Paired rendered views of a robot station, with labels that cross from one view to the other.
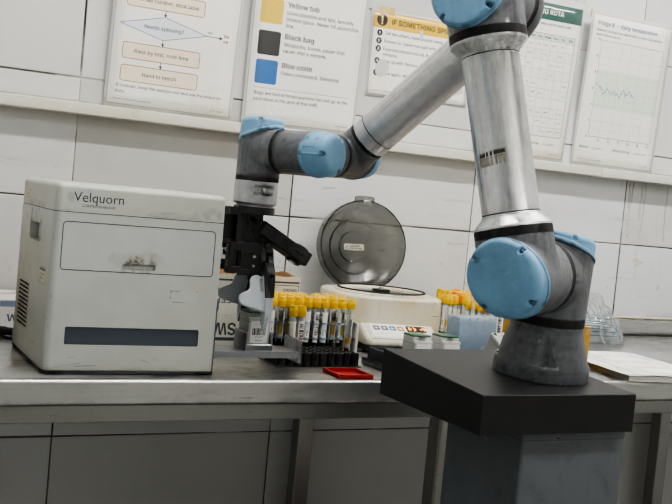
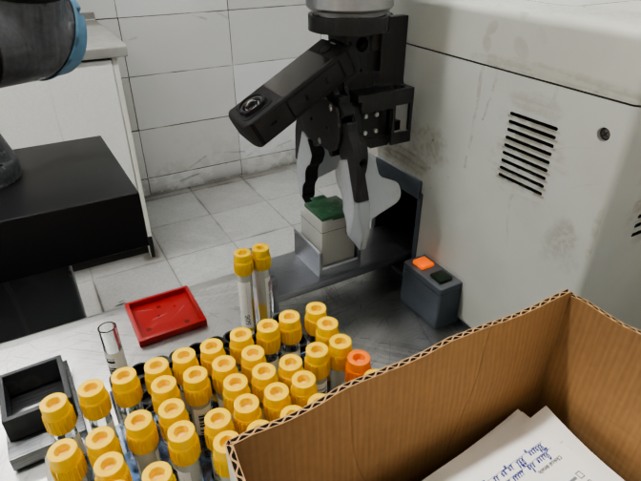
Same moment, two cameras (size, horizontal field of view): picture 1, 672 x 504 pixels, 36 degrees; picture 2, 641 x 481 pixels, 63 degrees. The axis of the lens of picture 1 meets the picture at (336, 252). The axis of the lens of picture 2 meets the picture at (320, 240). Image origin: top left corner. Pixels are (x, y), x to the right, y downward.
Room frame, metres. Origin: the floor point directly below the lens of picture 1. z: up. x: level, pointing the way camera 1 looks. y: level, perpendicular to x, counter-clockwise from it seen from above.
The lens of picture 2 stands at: (2.27, 0.11, 1.23)
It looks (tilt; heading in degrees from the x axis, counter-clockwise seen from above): 31 degrees down; 178
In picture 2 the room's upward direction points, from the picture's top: straight up
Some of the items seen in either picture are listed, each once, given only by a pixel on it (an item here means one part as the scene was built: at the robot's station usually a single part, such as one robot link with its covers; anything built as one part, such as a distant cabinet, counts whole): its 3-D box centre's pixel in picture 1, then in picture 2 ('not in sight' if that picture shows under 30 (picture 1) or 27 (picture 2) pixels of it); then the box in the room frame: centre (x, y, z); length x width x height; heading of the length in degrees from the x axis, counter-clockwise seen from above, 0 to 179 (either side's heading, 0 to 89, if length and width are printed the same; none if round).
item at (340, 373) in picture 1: (347, 373); (165, 314); (1.84, -0.04, 0.88); 0.07 x 0.07 x 0.01; 27
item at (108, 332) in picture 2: (347, 335); (121, 377); (1.98, -0.04, 0.93); 0.01 x 0.01 x 0.10
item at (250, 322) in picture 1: (253, 330); (327, 234); (1.80, 0.13, 0.95); 0.05 x 0.04 x 0.06; 27
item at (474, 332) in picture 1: (470, 340); not in sight; (2.11, -0.29, 0.92); 0.10 x 0.07 x 0.10; 124
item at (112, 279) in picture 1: (123, 273); (554, 156); (1.78, 0.36, 1.03); 0.31 x 0.27 x 0.30; 117
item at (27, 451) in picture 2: (385, 358); (39, 401); (1.97, -0.11, 0.89); 0.09 x 0.05 x 0.04; 30
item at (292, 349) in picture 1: (240, 344); (344, 249); (1.79, 0.15, 0.92); 0.21 x 0.07 x 0.05; 117
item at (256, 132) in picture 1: (261, 149); not in sight; (1.79, 0.14, 1.26); 0.09 x 0.08 x 0.11; 57
